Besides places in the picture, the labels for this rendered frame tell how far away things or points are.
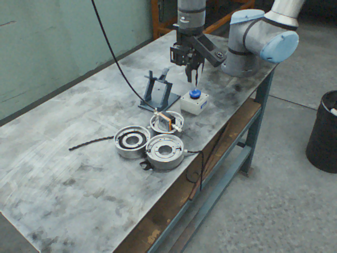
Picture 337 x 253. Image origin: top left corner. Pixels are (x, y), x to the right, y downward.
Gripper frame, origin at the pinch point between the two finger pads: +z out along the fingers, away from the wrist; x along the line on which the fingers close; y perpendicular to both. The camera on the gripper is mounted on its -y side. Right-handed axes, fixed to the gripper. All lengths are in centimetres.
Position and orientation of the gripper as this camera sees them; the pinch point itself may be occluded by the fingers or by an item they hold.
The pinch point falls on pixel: (195, 87)
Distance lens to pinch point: 88.9
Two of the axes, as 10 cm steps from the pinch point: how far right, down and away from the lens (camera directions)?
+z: 0.4, 7.6, 6.5
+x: -6.0, 5.4, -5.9
